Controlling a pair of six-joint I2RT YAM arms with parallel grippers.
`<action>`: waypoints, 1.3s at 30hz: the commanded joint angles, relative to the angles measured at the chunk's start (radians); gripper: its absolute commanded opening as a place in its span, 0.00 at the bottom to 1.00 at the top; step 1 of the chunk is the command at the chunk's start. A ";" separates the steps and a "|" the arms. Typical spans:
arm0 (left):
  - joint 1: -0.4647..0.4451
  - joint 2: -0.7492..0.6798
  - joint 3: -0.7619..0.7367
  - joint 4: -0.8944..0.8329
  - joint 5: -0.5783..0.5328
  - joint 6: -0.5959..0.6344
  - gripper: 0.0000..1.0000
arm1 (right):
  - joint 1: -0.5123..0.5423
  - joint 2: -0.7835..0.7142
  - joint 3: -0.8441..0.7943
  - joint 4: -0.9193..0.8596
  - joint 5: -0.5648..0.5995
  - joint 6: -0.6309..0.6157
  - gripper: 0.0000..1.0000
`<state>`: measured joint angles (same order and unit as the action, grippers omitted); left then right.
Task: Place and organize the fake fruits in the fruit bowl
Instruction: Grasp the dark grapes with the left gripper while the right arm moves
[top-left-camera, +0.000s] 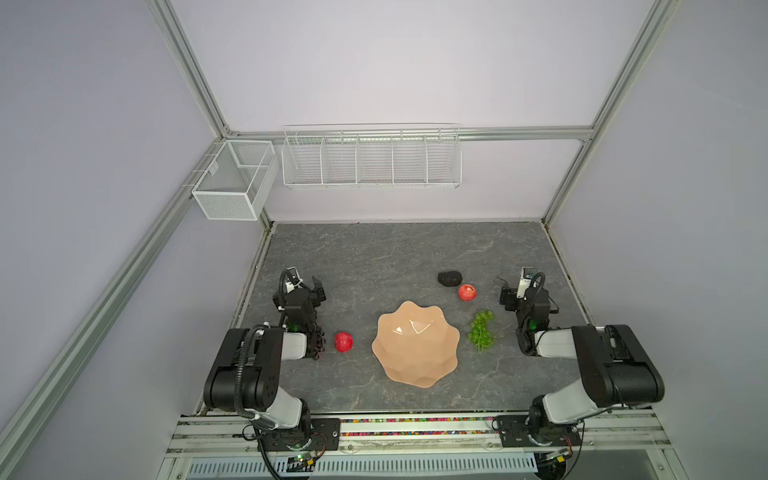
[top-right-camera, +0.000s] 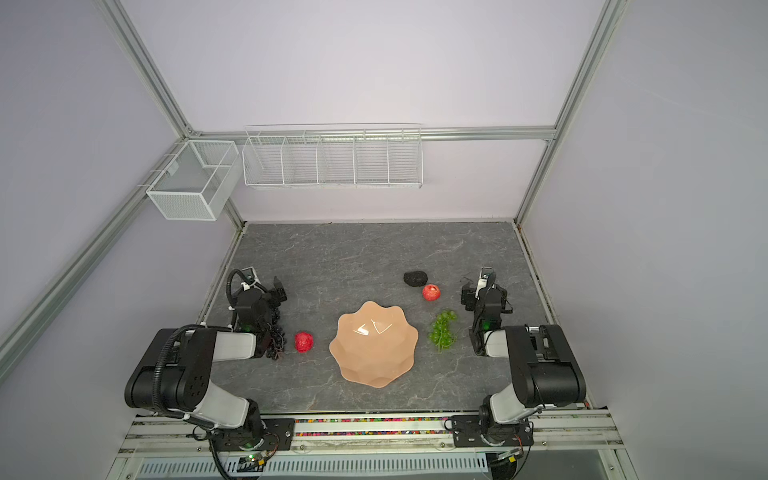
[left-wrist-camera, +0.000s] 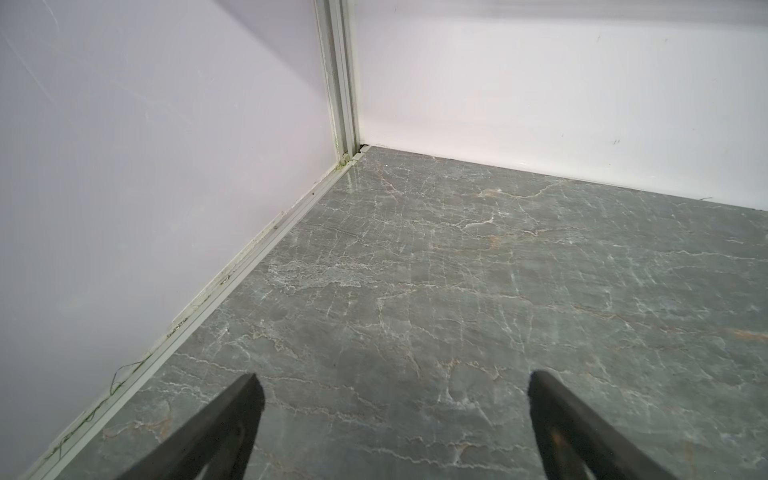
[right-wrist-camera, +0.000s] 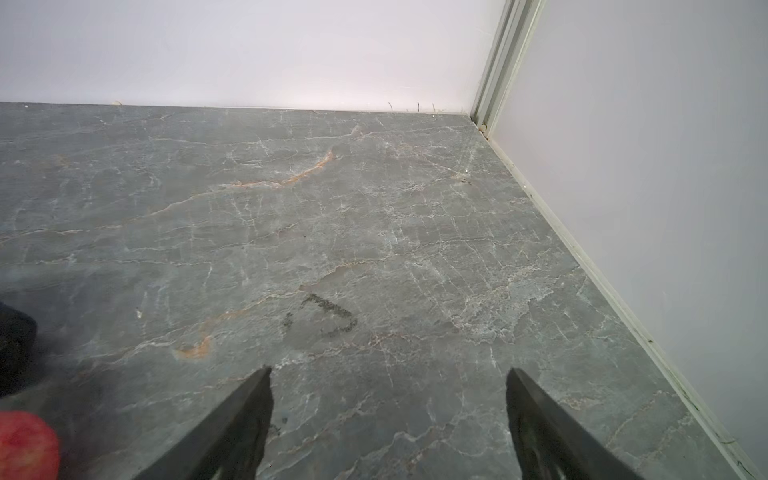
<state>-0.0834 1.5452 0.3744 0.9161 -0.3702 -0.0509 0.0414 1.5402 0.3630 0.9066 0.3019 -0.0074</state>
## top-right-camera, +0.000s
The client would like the dark purple fake grape bunch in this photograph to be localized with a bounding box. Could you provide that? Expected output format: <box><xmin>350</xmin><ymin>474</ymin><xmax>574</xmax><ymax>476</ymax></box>
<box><xmin>266</xmin><ymin>308</ymin><xmax>286</xmax><ymax>361</ymax></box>

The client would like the red fake apple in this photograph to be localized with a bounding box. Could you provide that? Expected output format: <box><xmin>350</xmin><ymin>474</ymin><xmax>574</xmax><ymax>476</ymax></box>
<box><xmin>422</xmin><ymin>284</ymin><xmax>441</xmax><ymax>302</ymax></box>
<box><xmin>294</xmin><ymin>332</ymin><xmax>314</xmax><ymax>353</ymax></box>

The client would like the green fake grape bunch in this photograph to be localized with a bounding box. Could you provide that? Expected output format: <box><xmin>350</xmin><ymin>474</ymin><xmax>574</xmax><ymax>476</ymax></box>
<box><xmin>428</xmin><ymin>310</ymin><xmax>458</xmax><ymax>351</ymax></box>

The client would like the dark fake avocado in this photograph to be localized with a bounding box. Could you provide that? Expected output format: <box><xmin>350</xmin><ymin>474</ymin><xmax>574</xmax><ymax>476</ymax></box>
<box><xmin>403</xmin><ymin>270</ymin><xmax>428</xmax><ymax>288</ymax></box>

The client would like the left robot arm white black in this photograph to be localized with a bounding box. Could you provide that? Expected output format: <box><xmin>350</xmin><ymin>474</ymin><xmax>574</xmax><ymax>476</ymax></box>
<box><xmin>124</xmin><ymin>268</ymin><xmax>287</xmax><ymax>451</ymax></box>

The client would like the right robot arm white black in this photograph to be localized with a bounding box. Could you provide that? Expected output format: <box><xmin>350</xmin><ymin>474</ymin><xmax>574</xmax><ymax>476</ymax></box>
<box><xmin>461</xmin><ymin>267</ymin><xmax>587</xmax><ymax>446</ymax></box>

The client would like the beige wavy fruit bowl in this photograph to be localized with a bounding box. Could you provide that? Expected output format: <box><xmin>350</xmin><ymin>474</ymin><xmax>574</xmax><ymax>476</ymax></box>
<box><xmin>329</xmin><ymin>301</ymin><xmax>419</xmax><ymax>389</ymax></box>

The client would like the small white mesh basket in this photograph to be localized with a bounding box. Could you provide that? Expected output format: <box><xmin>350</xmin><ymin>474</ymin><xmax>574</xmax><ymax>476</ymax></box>
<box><xmin>147</xmin><ymin>140</ymin><xmax>242</xmax><ymax>221</ymax></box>

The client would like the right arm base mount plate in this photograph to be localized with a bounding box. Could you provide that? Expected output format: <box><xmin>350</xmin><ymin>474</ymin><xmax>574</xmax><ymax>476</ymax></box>
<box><xmin>444</xmin><ymin>414</ymin><xmax>534</xmax><ymax>448</ymax></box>

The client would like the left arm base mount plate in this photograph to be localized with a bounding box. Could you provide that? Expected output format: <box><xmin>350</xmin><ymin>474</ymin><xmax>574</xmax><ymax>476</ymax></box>
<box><xmin>211</xmin><ymin>417</ymin><xmax>296</xmax><ymax>452</ymax></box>

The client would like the aluminium front rail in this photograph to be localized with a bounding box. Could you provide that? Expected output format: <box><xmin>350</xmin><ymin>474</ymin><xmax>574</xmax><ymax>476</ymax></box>
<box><xmin>116</xmin><ymin>410</ymin><xmax>625</xmax><ymax>460</ymax></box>

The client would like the long white wire basket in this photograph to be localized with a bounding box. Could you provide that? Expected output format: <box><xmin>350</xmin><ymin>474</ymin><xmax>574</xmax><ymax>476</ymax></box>
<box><xmin>241</xmin><ymin>123</ymin><xmax>424</xmax><ymax>188</ymax></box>

